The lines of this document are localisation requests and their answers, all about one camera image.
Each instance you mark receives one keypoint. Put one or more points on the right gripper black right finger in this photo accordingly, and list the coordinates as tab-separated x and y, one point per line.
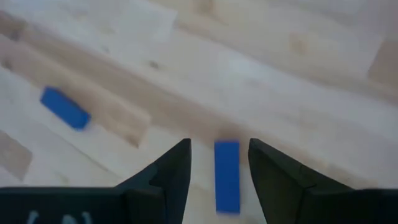
280	186

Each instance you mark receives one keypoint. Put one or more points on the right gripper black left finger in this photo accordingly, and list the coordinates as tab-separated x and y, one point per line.
168	186

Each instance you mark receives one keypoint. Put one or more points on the blue rectangular block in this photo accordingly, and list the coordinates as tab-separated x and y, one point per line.
227	177
63	107

